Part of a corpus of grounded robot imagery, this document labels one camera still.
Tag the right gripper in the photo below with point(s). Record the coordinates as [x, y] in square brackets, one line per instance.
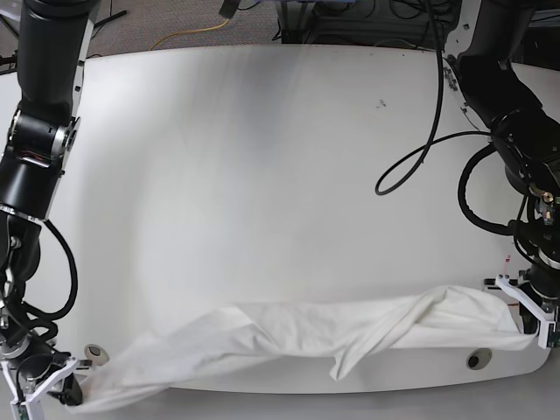
[27, 366]

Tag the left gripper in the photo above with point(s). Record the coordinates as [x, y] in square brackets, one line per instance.
[534, 294]

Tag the white printed T-shirt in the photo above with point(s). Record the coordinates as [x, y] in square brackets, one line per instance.
[245, 335]

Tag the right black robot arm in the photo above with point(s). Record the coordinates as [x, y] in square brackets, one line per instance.
[52, 50]

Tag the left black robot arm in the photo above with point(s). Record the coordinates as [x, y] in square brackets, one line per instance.
[479, 48]

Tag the left table grommet hole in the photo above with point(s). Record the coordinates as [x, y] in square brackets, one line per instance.
[96, 354]

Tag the table grommet hole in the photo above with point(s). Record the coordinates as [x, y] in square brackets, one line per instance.
[96, 354]
[479, 359]

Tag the right table grommet hole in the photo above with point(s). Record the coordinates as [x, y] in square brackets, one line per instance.
[479, 359]

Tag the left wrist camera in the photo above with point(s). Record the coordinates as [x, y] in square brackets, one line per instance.
[548, 336]

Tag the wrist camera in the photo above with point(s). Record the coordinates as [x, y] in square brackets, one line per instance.
[548, 336]
[30, 408]

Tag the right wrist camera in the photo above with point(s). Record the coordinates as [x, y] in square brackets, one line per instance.
[30, 408]

